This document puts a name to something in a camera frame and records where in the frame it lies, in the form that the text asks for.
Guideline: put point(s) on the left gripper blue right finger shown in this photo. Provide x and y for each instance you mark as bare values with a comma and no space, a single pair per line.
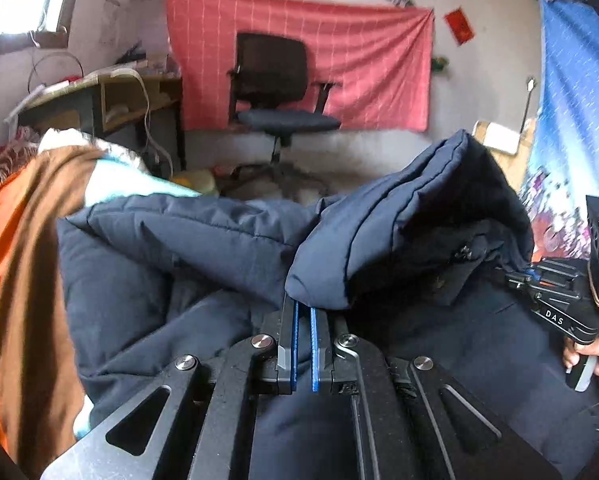
321,347

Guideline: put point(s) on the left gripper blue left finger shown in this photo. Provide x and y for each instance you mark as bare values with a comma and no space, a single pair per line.
287,345

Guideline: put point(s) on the navy padded jacket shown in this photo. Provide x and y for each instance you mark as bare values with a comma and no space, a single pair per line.
441,371

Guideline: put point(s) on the person's right hand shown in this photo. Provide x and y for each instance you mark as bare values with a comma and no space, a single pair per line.
573,352

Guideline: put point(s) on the small wooden side table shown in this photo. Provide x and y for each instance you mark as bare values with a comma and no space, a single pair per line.
514,167

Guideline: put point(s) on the white box on table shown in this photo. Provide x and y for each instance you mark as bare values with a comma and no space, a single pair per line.
502,139

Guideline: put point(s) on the colourful striped bed blanket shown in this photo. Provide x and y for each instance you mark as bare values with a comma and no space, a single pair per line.
41,181

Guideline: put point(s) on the black office chair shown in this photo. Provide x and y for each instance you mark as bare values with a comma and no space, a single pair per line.
270,92

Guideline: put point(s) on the wooden desk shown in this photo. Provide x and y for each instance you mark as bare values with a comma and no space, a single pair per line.
108,101

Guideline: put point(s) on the blue printed wall hanging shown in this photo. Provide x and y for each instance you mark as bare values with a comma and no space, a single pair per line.
563,167

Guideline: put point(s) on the red paper wall decoration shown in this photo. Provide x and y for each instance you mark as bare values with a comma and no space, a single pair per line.
459,26

